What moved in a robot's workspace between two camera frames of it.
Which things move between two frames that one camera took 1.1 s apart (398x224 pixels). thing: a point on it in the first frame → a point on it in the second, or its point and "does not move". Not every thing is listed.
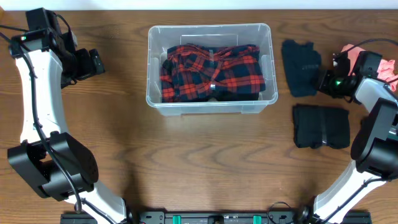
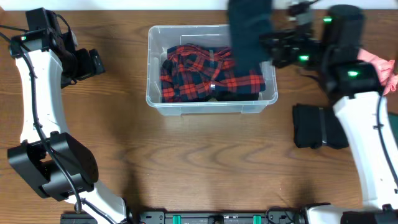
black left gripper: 94,61 does not move
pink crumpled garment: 387,70 does not move
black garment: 315,126 does not move
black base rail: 216,218 does not move
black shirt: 302,64 → 248,18
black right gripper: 323,84 → 284,53
